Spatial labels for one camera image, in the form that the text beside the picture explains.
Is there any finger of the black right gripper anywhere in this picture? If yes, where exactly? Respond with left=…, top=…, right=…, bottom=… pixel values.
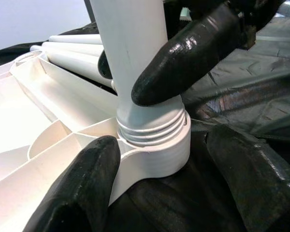
left=131, top=3, right=247, bottom=107
left=98, top=50, right=112, bottom=80

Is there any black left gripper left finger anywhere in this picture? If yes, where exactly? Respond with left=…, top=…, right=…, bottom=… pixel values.
left=21, top=135, right=121, bottom=232

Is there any black vertical wall post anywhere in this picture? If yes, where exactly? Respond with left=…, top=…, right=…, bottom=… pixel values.
left=83, top=0, right=99, bottom=25

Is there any white plastic ribbed table top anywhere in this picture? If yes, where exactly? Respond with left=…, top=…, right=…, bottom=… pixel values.
left=0, top=54, right=191, bottom=232

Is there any black plastic cover sheet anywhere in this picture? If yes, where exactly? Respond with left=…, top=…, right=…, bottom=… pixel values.
left=0, top=0, right=290, bottom=232

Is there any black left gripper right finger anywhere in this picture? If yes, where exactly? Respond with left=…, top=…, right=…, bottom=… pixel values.
left=205, top=124, right=290, bottom=232

